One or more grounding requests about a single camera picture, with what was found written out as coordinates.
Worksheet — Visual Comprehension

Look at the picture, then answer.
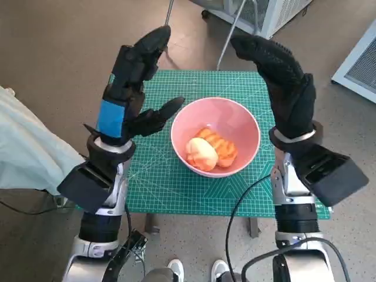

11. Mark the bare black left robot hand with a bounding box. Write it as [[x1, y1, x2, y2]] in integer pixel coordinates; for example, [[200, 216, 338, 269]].
[[95, 25, 186, 147]]

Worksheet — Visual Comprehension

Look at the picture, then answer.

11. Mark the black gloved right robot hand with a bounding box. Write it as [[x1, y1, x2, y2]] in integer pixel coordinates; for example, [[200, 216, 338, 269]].
[[230, 35, 317, 139]]

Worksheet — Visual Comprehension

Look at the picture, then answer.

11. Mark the pink bowl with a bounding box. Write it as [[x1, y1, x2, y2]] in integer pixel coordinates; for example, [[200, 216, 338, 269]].
[[170, 98, 261, 179]]

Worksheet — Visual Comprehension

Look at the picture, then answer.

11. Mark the long braided toy bread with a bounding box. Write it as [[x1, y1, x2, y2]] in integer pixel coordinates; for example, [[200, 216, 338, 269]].
[[195, 127, 238, 169]]

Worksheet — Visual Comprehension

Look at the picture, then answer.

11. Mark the round toy bread bun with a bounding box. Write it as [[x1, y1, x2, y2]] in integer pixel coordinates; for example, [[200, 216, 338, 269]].
[[184, 137, 220, 172]]

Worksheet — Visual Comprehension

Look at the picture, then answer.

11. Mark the white vented unit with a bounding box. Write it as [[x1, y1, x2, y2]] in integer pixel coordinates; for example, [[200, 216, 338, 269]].
[[331, 19, 376, 104]]

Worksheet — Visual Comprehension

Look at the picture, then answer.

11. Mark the white wheeled cabinet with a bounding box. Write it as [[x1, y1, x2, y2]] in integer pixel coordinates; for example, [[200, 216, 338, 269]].
[[201, 0, 314, 41]]

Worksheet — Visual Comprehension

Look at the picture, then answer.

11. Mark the person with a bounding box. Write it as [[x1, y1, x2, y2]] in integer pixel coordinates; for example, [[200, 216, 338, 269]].
[[0, 85, 86, 196]]

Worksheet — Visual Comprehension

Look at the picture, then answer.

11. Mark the green cutting mat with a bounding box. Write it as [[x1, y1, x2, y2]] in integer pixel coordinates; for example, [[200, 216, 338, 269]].
[[75, 69, 333, 220]]

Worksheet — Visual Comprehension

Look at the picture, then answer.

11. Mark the straight metal chair leg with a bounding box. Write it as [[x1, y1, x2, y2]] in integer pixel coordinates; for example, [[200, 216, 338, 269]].
[[216, 0, 246, 71]]

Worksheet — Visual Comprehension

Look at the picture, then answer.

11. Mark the metal chair leg with caster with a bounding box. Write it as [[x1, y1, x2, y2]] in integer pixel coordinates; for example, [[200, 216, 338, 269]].
[[163, 0, 174, 28]]

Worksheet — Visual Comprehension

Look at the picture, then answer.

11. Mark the black bar with metal clamp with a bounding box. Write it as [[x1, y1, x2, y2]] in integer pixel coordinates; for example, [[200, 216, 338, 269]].
[[110, 230, 147, 282]]

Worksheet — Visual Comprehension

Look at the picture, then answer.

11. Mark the white shoe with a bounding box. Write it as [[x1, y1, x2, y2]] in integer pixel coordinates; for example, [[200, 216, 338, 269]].
[[167, 258, 185, 282], [211, 258, 230, 282]]

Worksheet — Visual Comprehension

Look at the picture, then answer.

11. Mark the dark grey knee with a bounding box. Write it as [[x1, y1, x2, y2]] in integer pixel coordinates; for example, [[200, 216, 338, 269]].
[[219, 271, 245, 282], [143, 268, 174, 282]]

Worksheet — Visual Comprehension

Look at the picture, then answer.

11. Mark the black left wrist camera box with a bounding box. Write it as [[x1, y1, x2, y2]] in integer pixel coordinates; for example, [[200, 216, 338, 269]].
[[56, 163, 114, 214]]

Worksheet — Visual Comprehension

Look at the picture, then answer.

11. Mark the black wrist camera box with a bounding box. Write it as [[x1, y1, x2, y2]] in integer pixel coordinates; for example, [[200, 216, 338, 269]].
[[299, 145, 370, 207], [56, 163, 114, 214]]

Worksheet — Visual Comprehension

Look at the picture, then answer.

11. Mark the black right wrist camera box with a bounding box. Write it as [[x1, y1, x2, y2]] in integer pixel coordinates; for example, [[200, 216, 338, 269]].
[[299, 145, 370, 207]]

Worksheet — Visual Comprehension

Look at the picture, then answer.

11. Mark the black left forearm cable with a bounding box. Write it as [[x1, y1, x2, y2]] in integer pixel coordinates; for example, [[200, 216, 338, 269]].
[[105, 202, 133, 274]]

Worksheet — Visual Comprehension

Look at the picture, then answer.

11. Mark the grey table leg bracket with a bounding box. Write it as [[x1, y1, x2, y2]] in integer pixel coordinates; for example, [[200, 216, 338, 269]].
[[145, 213, 161, 235], [249, 217, 262, 238]]

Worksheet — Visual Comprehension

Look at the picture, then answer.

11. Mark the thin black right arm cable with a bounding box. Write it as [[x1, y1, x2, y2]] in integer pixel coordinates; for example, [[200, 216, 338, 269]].
[[225, 175, 273, 282]]

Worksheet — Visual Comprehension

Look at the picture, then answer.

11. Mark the black floor cable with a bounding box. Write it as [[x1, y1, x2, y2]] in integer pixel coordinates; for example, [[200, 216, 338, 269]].
[[0, 201, 76, 216]]

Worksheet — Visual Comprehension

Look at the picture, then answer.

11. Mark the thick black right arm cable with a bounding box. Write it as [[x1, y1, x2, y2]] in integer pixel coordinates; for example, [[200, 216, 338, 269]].
[[240, 237, 352, 282]]

